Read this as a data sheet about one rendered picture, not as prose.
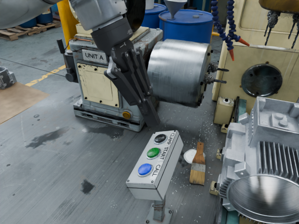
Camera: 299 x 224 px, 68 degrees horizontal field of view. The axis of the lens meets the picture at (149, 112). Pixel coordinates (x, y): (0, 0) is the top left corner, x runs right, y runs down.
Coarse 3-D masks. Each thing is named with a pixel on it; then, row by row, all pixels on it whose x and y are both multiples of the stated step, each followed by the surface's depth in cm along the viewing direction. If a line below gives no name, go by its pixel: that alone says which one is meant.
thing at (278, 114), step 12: (252, 108) 56; (264, 108) 55; (276, 108) 54; (288, 108) 53; (252, 120) 52; (264, 120) 52; (276, 120) 50; (288, 120) 52; (252, 132) 49; (264, 132) 46; (276, 132) 45; (288, 132) 44; (252, 144) 49; (276, 144) 47; (288, 144) 46
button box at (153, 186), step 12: (156, 132) 57; (168, 132) 55; (156, 144) 53; (168, 144) 51; (180, 144) 55; (144, 156) 50; (156, 156) 48; (168, 156) 48; (156, 168) 45; (168, 168) 48; (132, 180) 45; (144, 180) 44; (156, 180) 43; (168, 180) 47; (132, 192) 46; (144, 192) 45; (156, 192) 43
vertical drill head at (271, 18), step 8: (264, 0) 64; (272, 0) 62; (280, 0) 60; (288, 0) 59; (296, 0) 58; (264, 8) 66; (272, 8) 63; (280, 8) 61; (288, 8) 60; (296, 8) 59; (272, 16) 65; (296, 16) 70; (272, 24) 66; (296, 24) 65
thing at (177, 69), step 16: (160, 48) 79; (176, 48) 78; (192, 48) 77; (208, 48) 77; (160, 64) 78; (176, 64) 76; (192, 64) 74; (208, 64) 84; (160, 80) 79; (176, 80) 77; (192, 80) 75; (208, 80) 78; (160, 96) 84; (176, 96) 80; (192, 96) 78
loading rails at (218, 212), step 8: (240, 104) 92; (240, 112) 87; (232, 120) 90; (224, 128) 94; (216, 184) 71; (216, 192) 70; (216, 200) 68; (216, 208) 62; (224, 208) 54; (216, 216) 57; (224, 216) 52; (232, 216) 53; (240, 216) 61
